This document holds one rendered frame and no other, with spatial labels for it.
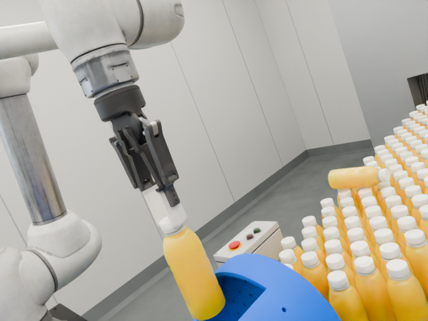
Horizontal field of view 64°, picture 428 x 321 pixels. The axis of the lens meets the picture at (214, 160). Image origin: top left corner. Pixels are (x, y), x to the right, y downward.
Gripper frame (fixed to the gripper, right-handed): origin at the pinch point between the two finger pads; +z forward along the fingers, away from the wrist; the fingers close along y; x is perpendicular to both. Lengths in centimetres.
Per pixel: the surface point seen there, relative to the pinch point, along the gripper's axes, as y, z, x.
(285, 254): -7.9, 30.1, 31.0
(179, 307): -200, 139, 89
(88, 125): -276, -31, 116
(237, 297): -3.8, 25.8, 9.1
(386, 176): 5, 27, 69
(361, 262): 12.1, 30.1, 31.2
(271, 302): 13.5, 17.6, 2.3
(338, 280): 10.0, 30.1, 24.3
